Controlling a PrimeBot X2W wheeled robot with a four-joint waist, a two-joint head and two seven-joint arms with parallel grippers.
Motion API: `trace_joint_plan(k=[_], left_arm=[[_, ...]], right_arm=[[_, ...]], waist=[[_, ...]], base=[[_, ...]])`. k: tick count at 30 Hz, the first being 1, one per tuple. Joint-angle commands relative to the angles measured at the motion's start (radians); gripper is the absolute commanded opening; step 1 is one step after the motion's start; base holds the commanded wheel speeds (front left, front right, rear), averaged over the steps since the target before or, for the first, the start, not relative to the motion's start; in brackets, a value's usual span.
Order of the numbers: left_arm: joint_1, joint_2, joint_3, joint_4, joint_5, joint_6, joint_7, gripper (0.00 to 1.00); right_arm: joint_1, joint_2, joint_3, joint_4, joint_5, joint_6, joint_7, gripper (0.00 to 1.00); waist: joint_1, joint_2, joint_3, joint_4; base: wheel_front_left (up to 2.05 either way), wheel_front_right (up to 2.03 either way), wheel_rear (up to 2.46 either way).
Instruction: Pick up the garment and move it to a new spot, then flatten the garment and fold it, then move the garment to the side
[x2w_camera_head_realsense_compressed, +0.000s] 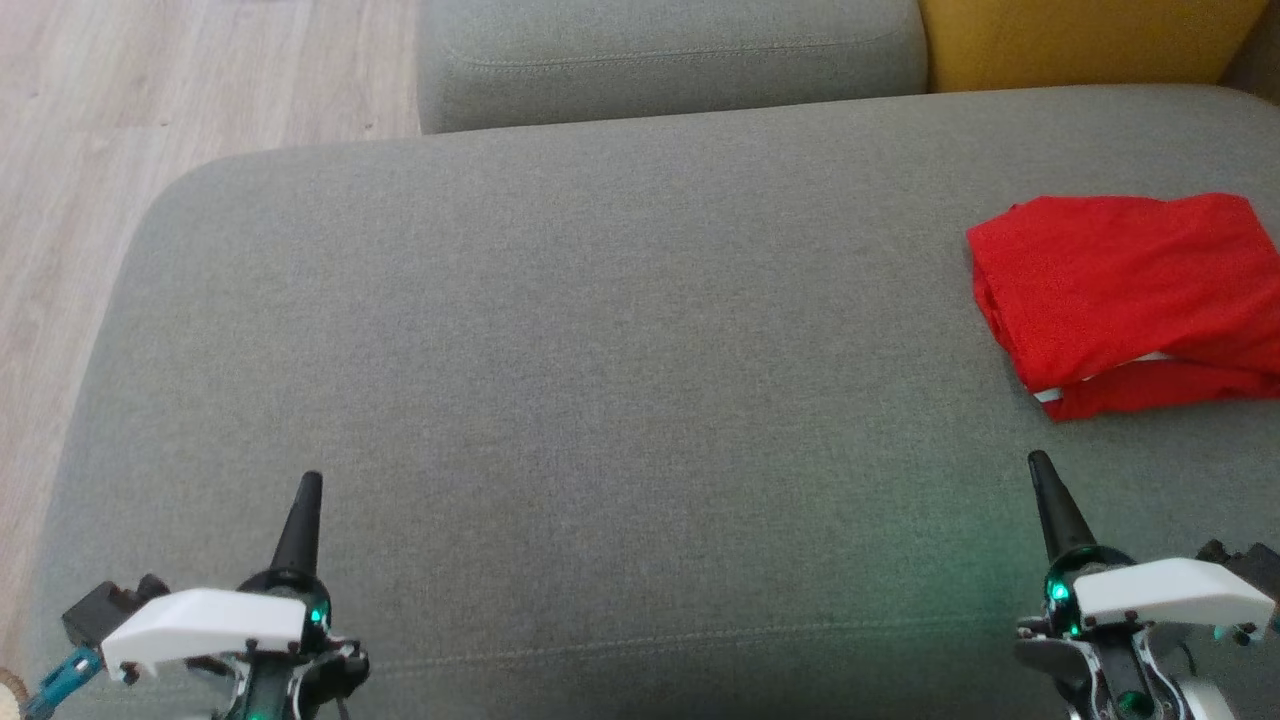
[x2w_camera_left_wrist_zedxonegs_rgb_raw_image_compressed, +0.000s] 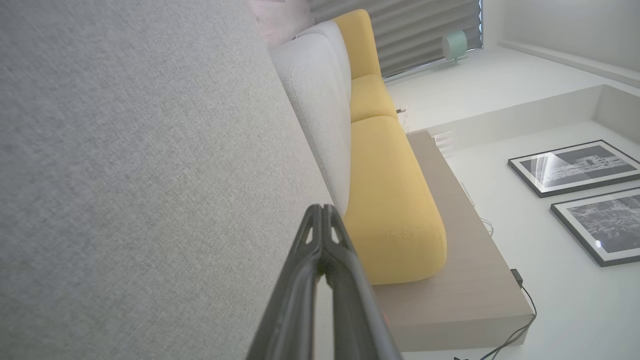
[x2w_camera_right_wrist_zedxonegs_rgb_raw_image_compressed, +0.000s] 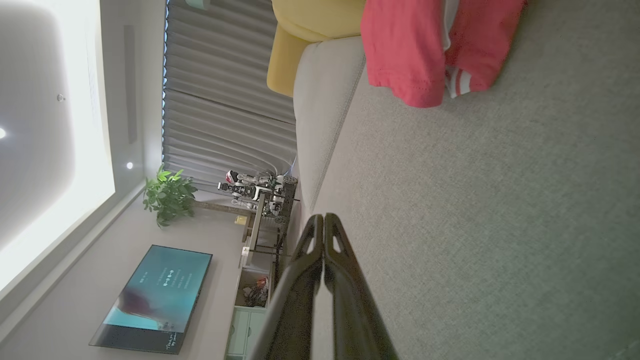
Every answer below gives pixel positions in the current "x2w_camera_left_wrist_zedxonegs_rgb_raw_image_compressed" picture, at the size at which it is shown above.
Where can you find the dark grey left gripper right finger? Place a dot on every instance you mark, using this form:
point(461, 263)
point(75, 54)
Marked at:
point(357, 310)

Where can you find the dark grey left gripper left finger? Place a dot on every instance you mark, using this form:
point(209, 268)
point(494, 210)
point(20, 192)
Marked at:
point(290, 300)

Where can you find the beige wooden ledge panel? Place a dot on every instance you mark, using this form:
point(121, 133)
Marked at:
point(465, 290)

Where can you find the black power adapter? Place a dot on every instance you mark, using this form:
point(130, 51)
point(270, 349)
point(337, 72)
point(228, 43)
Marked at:
point(516, 277)

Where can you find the long grey sofa seat cushion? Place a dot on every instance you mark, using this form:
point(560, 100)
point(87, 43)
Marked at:
point(325, 125)

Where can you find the white slatted rack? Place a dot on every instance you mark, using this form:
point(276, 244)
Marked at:
point(444, 144)

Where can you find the grey fabric sofa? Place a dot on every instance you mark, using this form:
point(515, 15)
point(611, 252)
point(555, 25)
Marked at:
point(150, 175)

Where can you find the small yellow sofa backrest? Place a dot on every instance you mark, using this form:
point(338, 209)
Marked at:
point(372, 97)

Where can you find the black framed monochrome picture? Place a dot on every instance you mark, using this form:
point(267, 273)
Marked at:
point(575, 167)
point(605, 225)

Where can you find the yellow sofa armrest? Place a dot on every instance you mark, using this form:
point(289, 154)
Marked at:
point(357, 45)

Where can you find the short grey sofa seat cushion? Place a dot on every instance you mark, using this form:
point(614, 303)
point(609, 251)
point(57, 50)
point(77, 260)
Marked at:
point(332, 37)

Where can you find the mint green floor lamp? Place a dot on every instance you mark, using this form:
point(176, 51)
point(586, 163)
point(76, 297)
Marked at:
point(454, 46)

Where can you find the grey pleated curtain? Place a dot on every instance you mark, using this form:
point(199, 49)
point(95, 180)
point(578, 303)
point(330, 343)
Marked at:
point(415, 30)

